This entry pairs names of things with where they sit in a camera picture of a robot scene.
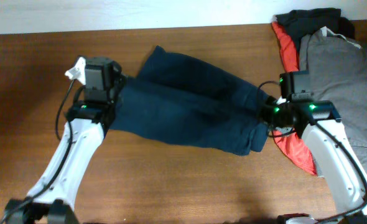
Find navy blue shorts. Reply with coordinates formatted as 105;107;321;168
111;46;268;156

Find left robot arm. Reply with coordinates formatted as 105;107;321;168
0;57;126;223

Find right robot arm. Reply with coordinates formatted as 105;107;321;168
258;72;367;223

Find red orange garment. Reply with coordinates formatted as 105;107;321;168
271;21;318;176

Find grey garment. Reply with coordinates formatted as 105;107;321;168
299;28;367;173

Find black garment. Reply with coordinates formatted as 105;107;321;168
276;7;355;51

